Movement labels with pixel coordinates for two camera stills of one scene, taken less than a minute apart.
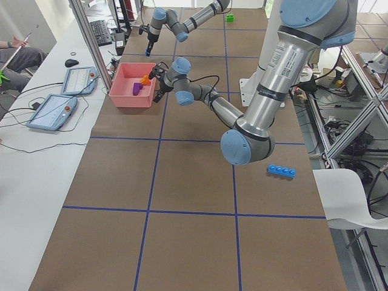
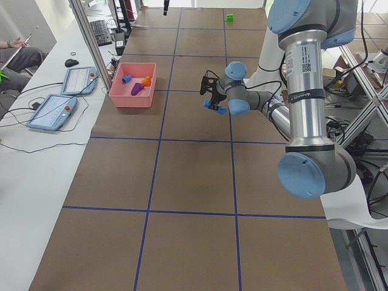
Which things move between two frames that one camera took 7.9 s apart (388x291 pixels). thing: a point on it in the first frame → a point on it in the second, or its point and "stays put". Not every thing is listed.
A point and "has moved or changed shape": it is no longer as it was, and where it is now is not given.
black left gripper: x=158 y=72 → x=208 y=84
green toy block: x=230 y=17 stays put
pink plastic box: x=123 y=75 stays put
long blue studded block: x=282 y=171 has moved or changed shape
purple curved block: x=137 y=87 stays put
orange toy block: x=145 y=80 stays put
